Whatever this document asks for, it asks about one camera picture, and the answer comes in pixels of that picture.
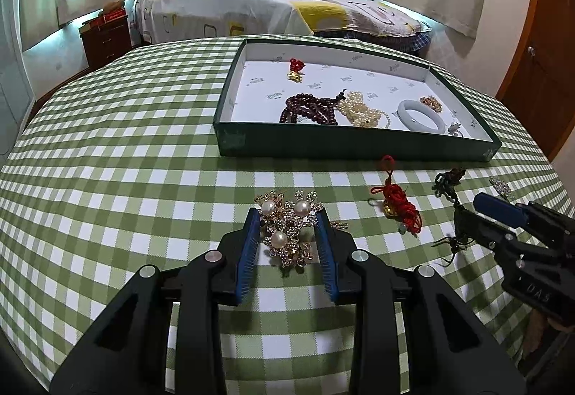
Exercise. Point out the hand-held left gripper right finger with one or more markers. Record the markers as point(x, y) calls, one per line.
point(328, 260)

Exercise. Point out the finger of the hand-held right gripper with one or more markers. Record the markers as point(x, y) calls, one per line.
point(498, 207)
point(478, 226)

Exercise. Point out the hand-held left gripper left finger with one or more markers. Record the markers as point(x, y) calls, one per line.
point(249, 256)

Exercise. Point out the pearl flower brooch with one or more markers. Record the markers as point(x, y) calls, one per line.
point(279, 239)

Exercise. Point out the white jade bangle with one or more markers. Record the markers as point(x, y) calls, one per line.
point(420, 125)

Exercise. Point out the gold rhinestone brooch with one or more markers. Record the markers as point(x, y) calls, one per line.
point(431, 101)

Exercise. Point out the green shallow cardboard box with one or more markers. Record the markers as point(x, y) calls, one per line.
point(269, 83)

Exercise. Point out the small red knot charm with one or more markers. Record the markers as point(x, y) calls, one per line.
point(295, 65)

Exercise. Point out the silver rhinestone brooch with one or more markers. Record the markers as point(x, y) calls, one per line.
point(501, 187)

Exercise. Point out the brown wooden door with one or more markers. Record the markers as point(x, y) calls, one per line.
point(548, 63)

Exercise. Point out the green checked tablecloth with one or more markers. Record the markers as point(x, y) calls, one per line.
point(134, 152)

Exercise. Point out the metal door knob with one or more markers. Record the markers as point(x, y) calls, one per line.
point(531, 51)

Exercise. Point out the blue plaid bed sheet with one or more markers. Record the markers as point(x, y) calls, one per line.
point(395, 42)

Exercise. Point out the patterned bed cover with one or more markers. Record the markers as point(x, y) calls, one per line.
point(224, 9)

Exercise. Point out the dark wooden nightstand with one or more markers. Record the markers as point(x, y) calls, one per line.
point(105, 45)

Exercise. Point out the red box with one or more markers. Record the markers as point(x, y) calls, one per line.
point(108, 20)

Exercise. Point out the brown plush toy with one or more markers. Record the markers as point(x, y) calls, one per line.
point(113, 6)

